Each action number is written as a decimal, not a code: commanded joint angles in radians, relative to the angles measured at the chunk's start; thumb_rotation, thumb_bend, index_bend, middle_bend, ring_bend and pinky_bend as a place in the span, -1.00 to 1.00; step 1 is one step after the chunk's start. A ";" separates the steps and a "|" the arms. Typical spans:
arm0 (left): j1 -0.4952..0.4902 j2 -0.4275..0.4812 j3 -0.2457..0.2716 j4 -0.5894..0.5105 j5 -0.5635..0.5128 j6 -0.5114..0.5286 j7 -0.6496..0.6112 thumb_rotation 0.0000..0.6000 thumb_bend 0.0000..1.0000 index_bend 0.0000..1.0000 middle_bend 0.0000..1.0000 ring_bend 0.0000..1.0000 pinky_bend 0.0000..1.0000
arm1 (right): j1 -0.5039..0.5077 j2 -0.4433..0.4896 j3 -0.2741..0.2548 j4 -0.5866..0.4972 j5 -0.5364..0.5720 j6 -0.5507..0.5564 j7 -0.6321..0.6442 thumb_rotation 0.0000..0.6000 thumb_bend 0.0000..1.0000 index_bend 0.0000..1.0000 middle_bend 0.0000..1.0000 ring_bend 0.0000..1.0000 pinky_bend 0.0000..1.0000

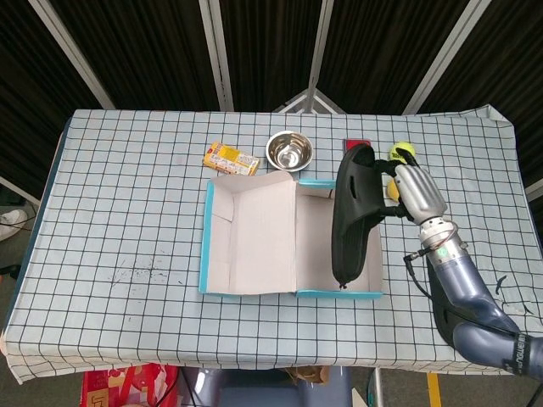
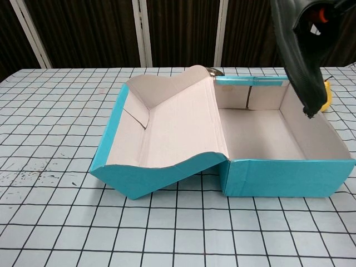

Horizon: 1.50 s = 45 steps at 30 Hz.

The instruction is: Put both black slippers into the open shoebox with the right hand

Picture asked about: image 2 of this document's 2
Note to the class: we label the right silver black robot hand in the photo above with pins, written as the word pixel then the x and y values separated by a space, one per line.
pixel 322 14

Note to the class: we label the black rubber slipper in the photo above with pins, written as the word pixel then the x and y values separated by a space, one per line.
pixel 301 69

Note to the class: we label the light blue cardboard shoe box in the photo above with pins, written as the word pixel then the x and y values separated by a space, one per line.
pixel 250 130

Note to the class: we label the yellow pear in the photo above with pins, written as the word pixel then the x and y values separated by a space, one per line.
pixel 328 97

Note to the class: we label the stainless steel bowl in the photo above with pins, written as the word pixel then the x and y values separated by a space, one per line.
pixel 214 73

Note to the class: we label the light blue checkered tablecloth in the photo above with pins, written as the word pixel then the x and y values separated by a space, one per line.
pixel 69 222

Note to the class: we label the dark screen panel white frame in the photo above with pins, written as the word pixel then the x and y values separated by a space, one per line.
pixel 8 41
pixel 183 33
pixel 83 33
pixel 250 33
pixel 346 41

